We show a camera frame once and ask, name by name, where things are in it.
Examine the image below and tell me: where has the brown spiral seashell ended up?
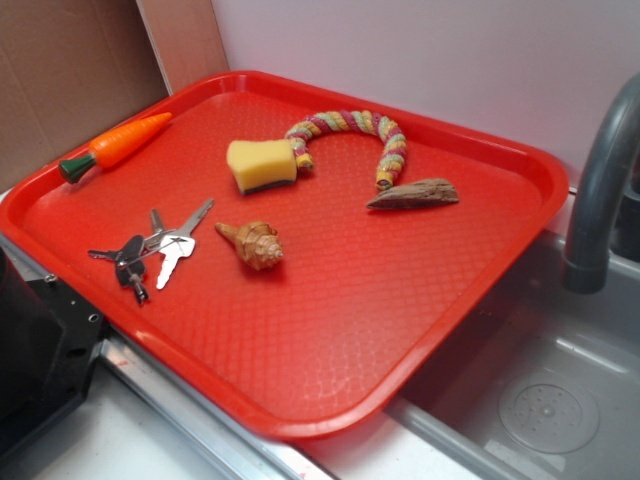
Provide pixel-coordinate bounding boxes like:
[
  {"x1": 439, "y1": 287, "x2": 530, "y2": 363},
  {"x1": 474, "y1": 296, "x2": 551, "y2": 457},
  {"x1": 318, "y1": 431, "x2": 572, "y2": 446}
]
[{"x1": 215, "y1": 221, "x2": 284, "y2": 271}]

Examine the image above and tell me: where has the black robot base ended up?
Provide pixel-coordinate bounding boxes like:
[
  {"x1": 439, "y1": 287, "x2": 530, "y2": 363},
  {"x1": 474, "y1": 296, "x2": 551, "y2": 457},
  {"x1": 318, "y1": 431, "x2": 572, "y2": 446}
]
[{"x1": 1, "y1": 253, "x2": 106, "y2": 461}]

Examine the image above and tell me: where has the red plastic tray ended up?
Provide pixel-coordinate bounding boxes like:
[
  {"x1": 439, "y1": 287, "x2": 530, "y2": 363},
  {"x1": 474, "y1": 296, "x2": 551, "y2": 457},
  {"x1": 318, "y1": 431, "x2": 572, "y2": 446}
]
[{"x1": 1, "y1": 72, "x2": 568, "y2": 440}]

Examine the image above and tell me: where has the yellow sponge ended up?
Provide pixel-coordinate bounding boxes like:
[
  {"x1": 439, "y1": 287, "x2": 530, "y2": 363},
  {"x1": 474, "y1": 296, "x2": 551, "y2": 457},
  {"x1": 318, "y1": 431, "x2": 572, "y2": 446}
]
[{"x1": 226, "y1": 139, "x2": 297, "y2": 194}]

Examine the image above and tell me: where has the brown wood piece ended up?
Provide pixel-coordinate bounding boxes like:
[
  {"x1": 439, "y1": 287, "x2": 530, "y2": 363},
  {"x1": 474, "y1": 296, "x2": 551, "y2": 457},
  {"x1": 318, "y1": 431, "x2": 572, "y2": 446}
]
[{"x1": 366, "y1": 178, "x2": 459, "y2": 210}]

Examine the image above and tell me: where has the silver key bunch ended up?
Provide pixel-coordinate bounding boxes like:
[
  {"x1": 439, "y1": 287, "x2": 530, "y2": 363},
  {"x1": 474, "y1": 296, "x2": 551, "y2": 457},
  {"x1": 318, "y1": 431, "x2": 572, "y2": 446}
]
[{"x1": 87, "y1": 199, "x2": 214, "y2": 305}]

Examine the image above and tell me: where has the orange toy carrot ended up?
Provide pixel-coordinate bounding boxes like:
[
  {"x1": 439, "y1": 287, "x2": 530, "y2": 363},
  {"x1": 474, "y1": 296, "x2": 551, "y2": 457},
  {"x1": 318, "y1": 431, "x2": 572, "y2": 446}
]
[{"x1": 58, "y1": 112, "x2": 173, "y2": 184}]

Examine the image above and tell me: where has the grey sink basin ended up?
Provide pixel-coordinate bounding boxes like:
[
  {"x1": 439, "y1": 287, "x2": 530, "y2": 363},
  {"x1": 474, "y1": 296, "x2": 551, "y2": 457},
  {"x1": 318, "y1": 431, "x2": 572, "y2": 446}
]
[{"x1": 304, "y1": 234, "x2": 639, "y2": 479}]

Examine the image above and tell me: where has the brown cardboard panel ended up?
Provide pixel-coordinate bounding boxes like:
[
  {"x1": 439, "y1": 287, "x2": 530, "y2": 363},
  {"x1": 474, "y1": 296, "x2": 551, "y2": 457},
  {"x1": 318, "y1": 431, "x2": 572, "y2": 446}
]
[{"x1": 1, "y1": 1, "x2": 228, "y2": 190}]

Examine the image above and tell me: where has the grey faucet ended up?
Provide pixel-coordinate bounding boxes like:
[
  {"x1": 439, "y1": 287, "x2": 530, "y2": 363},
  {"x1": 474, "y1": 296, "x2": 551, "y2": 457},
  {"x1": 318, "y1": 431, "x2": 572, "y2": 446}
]
[{"x1": 562, "y1": 75, "x2": 639, "y2": 294}]

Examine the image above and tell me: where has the multicolour braided rope toy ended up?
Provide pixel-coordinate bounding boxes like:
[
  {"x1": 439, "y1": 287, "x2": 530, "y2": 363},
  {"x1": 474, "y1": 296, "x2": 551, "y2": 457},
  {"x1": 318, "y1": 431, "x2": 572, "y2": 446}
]
[{"x1": 285, "y1": 110, "x2": 408, "y2": 192}]

